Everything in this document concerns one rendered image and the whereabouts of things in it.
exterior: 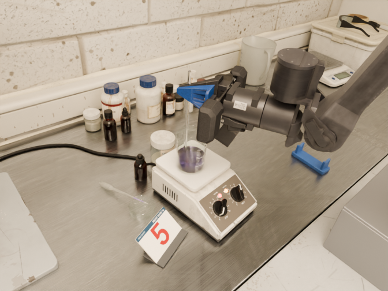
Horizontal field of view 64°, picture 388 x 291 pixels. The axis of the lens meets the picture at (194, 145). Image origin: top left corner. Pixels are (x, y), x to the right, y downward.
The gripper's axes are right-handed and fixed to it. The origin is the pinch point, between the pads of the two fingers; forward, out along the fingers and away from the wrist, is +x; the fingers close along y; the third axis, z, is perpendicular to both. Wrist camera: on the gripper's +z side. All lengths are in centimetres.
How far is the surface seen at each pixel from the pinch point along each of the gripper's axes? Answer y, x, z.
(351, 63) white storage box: 101, -33, 23
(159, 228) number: -12.2, 0.8, 23.0
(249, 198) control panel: 2.1, -13.0, 22.2
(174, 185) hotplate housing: -4.1, 1.5, 19.2
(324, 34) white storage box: 108, -19, 15
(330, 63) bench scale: 93, -24, 21
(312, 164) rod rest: 24.1, -24.7, 24.9
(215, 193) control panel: -2.1, -6.7, 19.6
